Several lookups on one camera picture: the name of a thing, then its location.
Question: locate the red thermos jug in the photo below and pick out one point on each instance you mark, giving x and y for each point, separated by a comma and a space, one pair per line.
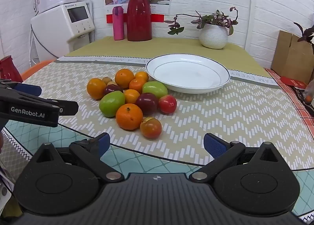
139, 16

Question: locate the red yellow apple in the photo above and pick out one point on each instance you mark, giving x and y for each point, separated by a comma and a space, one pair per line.
150, 127

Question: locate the white plate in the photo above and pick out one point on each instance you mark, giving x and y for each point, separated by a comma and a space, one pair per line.
189, 73

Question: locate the pink thermos bottle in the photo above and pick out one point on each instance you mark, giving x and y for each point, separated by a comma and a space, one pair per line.
118, 24

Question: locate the red packet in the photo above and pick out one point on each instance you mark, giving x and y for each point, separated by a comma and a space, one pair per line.
293, 83

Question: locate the brown paper bag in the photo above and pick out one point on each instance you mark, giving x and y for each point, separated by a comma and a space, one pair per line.
287, 58

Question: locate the dark red plum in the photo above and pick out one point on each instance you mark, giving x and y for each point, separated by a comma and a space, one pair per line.
146, 103
112, 89

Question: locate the white dispenser with screen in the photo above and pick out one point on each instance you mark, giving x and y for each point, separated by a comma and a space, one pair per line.
54, 31

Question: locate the large orange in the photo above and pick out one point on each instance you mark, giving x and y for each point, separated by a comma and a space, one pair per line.
124, 78
96, 88
129, 116

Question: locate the purple leaf plant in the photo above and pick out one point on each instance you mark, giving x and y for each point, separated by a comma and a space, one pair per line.
306, 34

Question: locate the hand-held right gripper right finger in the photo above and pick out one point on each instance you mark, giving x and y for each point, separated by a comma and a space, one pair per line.
214, 145

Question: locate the potted plant in white pot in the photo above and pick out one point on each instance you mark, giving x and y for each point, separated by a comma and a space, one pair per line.
213, 36

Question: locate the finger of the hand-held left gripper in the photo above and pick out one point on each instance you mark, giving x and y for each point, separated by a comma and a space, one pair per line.
68, 108
28, 89

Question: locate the green fruit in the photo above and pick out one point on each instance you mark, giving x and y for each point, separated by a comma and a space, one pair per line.
155, 89
112, 103

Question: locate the red plaid cloth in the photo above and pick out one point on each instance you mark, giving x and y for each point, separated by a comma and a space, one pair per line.
303, 111

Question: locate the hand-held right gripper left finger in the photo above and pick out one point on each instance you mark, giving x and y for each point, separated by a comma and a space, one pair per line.
104, 143

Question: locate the beige teal patterned tablecloth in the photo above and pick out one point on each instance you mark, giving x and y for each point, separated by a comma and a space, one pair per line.
220, 117

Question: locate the olive green tablecloth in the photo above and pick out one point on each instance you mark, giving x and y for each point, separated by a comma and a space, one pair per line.
171, 46

